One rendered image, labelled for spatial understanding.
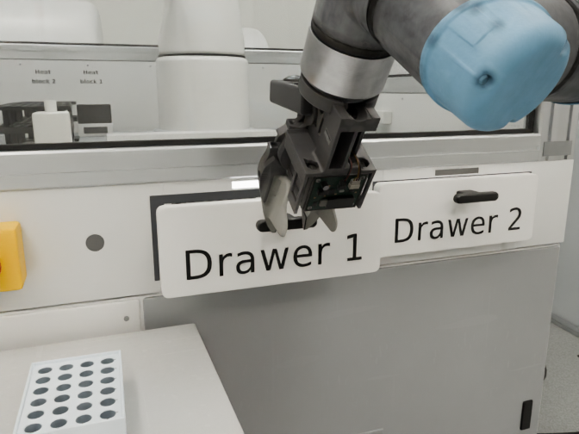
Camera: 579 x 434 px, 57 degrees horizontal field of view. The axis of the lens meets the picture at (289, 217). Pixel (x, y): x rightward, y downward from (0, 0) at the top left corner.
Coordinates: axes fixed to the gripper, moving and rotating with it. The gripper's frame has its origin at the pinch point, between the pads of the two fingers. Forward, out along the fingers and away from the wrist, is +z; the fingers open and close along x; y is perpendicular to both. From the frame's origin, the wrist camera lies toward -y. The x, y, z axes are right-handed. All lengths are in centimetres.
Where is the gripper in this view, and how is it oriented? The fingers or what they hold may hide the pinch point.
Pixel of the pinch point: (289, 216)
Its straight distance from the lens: 61.8
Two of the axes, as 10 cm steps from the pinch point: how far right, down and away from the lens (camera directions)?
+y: 2.8, 7.3, -6.2
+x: 9.4, -0.8, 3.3
